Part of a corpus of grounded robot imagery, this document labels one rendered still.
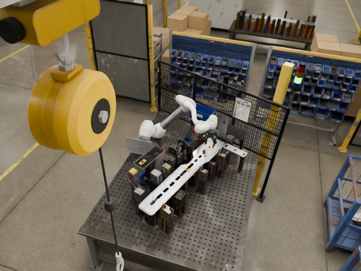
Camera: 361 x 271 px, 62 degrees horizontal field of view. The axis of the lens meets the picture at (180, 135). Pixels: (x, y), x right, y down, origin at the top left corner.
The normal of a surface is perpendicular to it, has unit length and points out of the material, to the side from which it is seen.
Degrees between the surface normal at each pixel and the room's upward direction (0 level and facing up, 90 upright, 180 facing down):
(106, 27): 90
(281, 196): 0
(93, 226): 0
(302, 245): 0
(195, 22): 90
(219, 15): 90
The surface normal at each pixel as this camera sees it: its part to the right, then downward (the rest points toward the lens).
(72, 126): 0.49, 0.37
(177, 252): 0.04, -0.78
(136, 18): -0.30, 0.58
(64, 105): -0.18, -0.13
